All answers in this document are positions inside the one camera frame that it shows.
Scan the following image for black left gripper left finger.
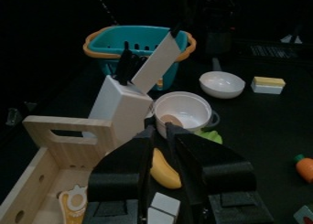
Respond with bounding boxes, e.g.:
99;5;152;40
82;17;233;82
86;124;156;224

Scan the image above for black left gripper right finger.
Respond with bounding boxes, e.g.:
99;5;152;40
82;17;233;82
163;123;276;224

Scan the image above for white toy knife black handle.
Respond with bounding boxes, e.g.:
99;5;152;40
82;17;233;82
130;21;183;95

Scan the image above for white wooden knife block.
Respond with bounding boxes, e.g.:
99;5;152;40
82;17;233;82
82;74;155;149

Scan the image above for yellow toy banana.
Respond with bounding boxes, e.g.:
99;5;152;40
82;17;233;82
150;147;183;190

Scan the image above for green toy lettuce leaf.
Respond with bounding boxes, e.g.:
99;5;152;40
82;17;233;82
194;128;223;145

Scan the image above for yellow white wooden toy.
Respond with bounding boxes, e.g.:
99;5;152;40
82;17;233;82
57;185;90;224

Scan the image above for light wooden crate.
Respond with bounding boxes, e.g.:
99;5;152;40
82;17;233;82
0;115;115;224

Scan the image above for brown toy egg half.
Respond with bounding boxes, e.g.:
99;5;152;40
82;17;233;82
159;113;185;129

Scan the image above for white toy pot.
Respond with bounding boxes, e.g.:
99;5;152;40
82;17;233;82
151;91;221;140

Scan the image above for orange carrot tip green stem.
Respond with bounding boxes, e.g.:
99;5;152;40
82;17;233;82
293;154;313;185

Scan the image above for red white toy block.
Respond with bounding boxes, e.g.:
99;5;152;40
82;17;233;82
292;204;313;224

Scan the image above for white text label sticker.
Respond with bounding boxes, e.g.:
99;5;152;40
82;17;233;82
249;44;300;59

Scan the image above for teal basket orange handles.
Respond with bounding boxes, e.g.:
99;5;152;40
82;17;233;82
82;25;198;92

